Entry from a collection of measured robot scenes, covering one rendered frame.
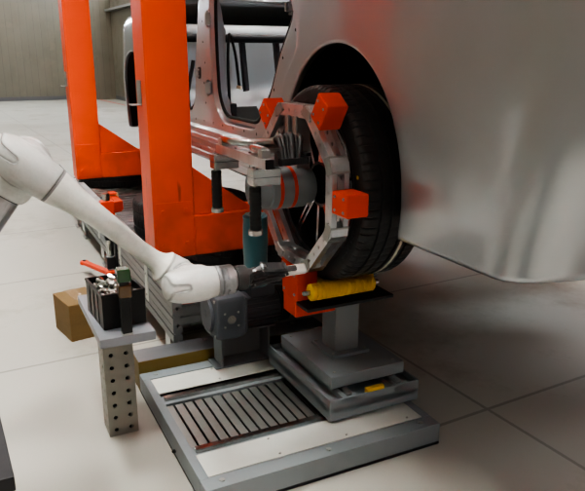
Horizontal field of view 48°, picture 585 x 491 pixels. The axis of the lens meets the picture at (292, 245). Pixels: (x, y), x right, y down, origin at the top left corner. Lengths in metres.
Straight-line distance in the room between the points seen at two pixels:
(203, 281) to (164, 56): 0.93
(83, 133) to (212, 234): 1.95
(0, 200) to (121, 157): 2.54
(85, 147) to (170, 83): 1.98
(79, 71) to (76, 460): 2.64
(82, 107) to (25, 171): 2.62
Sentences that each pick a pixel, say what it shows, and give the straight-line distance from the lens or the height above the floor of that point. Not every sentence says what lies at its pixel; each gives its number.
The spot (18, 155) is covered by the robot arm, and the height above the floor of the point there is 1.03.
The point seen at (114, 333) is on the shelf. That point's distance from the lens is 2.09.
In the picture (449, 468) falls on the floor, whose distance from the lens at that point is 2.27.
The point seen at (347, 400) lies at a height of 0.16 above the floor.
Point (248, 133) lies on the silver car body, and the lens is 2.98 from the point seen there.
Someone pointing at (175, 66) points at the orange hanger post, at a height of 1.23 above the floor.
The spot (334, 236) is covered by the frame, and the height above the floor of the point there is 0.74.
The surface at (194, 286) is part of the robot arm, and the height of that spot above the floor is 0.65.
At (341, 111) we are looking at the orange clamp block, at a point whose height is 1.11.
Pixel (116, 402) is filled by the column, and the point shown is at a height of 0.13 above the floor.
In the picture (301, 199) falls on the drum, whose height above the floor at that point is 0.82.
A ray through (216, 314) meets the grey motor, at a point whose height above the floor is 0.34.
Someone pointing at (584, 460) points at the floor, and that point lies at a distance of 2.44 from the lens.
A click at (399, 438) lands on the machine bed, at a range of 2.25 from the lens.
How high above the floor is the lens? 1.26
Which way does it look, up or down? 16 degrees down
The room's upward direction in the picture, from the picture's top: straight up
